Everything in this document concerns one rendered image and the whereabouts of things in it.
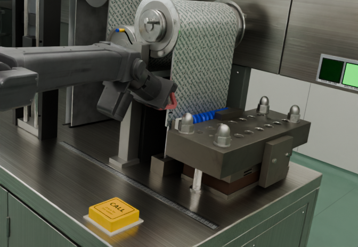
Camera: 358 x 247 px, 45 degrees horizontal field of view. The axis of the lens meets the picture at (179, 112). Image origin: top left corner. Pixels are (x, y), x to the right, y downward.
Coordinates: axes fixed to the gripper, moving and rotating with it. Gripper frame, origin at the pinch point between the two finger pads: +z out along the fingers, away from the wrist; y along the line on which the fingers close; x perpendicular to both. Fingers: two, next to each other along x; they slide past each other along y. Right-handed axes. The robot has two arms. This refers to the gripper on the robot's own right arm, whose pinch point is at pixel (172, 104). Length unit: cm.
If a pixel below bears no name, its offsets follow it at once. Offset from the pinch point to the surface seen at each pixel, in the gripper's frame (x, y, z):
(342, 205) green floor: 16, -20, 237
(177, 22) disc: 15.7, 0.6, -11.9
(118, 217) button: -26.4, 12.9, -15.1
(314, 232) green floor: -10, -17, 193
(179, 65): 8.5, 0.3, -4.2
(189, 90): 5.3, 0.3, 2.9
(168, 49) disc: 10.2, -1.1, -8.6
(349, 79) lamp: 24.0, 29.0, 20.9
